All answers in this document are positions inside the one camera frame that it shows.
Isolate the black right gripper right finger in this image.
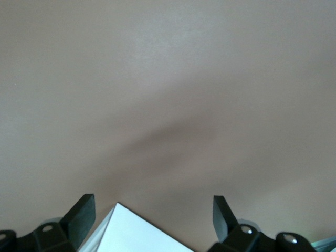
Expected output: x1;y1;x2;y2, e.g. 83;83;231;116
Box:
208;195;315;252

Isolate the white drawer cabinet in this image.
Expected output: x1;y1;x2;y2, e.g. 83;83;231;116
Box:
78;202;197;252

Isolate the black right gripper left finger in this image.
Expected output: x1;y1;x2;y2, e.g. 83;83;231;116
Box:
0;194;96;252

